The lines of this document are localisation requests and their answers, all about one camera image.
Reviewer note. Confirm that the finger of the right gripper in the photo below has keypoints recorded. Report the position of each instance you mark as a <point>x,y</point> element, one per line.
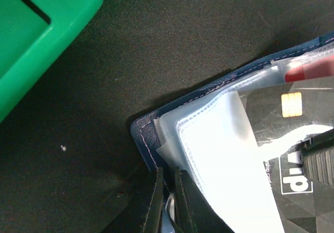
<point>317,158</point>

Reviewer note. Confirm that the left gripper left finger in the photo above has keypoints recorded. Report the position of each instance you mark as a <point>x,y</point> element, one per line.
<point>144,211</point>

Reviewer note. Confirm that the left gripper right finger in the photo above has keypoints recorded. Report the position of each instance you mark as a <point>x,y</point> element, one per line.
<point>192,213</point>

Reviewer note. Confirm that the black VIP credit card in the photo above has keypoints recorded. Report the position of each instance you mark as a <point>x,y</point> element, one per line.
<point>284,119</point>

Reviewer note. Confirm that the blue card holder wallet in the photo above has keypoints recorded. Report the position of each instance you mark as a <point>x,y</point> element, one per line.
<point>208,134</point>

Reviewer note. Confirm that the red circle credit card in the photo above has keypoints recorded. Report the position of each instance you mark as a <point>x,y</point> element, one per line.
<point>318,69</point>

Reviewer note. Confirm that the near green plastic bin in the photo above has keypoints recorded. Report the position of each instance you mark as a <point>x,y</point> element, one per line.
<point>33,35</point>

